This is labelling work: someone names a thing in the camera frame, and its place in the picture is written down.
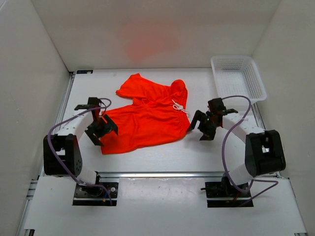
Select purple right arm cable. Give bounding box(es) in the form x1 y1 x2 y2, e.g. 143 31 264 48
221 95 279 207

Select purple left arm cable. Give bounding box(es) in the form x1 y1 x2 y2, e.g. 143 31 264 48
48 97 113 206

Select left side aluminium rail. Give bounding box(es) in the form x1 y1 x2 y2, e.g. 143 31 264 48
36 71 76 176

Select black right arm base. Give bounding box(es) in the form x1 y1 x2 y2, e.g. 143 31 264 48
200 177 253 208

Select black corner bracket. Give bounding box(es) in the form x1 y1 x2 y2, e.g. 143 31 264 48
76 70 93 74

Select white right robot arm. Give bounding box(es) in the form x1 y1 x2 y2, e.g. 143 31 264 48
187 98 286 197

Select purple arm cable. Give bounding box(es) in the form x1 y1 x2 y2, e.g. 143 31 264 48
48 97 113 206
221 95 279 207

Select orange shorts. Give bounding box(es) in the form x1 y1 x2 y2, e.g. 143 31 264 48
101 73 190 155

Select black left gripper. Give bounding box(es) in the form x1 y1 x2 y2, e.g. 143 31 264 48
85 114 118 146

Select white plastic mesh basket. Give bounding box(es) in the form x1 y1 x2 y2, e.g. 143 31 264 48
211 55 267 104

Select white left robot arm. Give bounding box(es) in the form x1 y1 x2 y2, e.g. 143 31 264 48
43 97 118 197

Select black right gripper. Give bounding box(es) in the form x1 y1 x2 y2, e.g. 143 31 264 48
187 110 220 141

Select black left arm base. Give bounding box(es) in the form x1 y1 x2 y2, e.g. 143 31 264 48
72 176 119 207

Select right side aluminium rail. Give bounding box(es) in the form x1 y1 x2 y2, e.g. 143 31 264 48
245 105 286 177

